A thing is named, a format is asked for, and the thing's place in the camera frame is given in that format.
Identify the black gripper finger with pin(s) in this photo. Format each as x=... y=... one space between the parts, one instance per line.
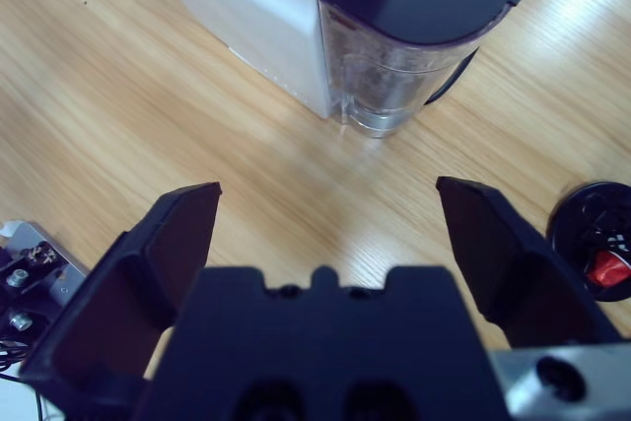
x=508 y=268
x=138 y=283

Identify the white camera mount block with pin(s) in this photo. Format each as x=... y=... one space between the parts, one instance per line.
x=74 y=275

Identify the red coffee capsule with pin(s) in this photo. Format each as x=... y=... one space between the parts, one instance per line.
x=605 y=270

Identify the black capsule holder with rods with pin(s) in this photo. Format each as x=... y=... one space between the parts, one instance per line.
x=577 y=229

